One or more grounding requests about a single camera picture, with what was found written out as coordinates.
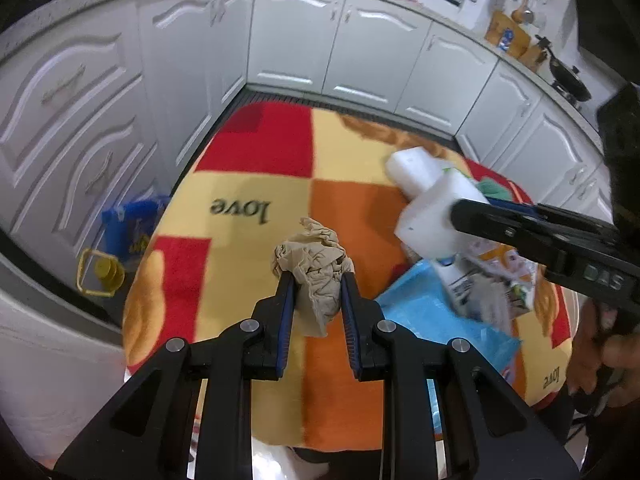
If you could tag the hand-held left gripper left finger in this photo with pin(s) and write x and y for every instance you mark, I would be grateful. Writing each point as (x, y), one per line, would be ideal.
(286, 321)

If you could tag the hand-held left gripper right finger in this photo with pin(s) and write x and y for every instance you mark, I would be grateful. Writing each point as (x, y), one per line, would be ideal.
(351, 321)

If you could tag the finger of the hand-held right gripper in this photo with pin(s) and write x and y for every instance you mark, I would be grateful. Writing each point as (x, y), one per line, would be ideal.
(565, 222)
(505, 227)

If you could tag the brown paper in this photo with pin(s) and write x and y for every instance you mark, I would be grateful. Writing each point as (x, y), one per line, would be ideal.
(315, 270)

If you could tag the white foam block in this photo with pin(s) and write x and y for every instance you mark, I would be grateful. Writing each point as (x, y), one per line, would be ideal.
(410, 165)
(430, 215)

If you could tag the blue snack packet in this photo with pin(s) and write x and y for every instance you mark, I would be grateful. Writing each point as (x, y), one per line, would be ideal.
(435, 322)

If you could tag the person's right hand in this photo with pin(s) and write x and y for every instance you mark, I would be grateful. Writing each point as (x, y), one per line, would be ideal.
(587, 355)

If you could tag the green cloth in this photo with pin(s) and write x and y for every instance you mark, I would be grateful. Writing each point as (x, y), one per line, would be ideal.
(492, 189)

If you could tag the printed drink carton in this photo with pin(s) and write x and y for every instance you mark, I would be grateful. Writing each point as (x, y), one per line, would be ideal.
(517, 280)

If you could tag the black wok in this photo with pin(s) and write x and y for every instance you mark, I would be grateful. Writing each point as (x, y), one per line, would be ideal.
(570, 80)

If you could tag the checkered printed blanket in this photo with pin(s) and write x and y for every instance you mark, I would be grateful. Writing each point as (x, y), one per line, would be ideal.
(260, 160)

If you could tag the wooden cutting board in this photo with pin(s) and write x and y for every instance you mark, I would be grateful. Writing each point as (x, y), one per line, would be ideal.
(507, 35)

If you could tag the blue plastic bag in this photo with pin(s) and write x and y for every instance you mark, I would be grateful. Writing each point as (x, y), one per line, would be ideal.
(132, 227)

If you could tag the hanging wooden spoon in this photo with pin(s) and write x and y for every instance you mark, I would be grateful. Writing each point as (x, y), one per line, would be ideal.
(522, 10)

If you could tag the yellow plastic jar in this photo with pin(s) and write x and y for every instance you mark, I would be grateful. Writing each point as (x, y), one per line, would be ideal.
(102, 272)

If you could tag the dark ribbed floor mat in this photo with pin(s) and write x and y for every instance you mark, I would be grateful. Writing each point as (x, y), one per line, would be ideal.
(350, 110)

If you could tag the white kitchen cabinets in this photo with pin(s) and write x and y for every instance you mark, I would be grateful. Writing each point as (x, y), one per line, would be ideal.
(295, 35)

